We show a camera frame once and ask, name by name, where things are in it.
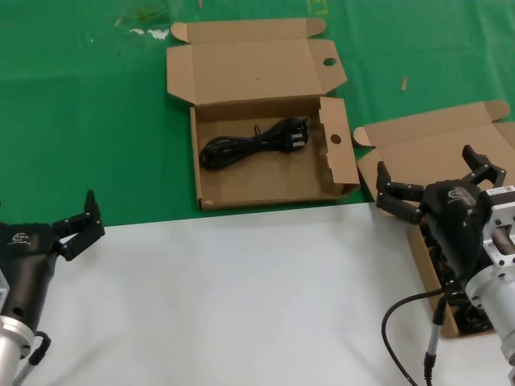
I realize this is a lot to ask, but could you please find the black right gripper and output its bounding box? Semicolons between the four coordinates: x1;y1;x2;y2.
375;144;507;279

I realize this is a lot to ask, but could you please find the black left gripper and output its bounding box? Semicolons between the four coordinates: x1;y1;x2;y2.
0;190;106;329

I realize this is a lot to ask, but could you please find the open cardboard box with holes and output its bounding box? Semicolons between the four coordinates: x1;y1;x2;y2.
165;18;361;212

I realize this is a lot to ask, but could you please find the green table mat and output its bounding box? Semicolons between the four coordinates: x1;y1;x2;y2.
0;0;515;228

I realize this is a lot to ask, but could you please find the open cardboard box holding cables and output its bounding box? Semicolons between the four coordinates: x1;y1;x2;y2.
352;100;515;339

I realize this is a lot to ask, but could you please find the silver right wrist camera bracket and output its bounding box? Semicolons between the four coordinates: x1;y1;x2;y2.
480;183;515;269

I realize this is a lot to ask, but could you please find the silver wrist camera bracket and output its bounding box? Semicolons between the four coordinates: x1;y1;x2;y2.
0;269;10;313
480;183;515;269

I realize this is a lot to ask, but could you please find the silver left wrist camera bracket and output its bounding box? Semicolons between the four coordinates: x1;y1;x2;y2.
0;269;10;313

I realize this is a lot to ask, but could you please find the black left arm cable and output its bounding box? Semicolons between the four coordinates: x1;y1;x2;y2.
11;330;52;386

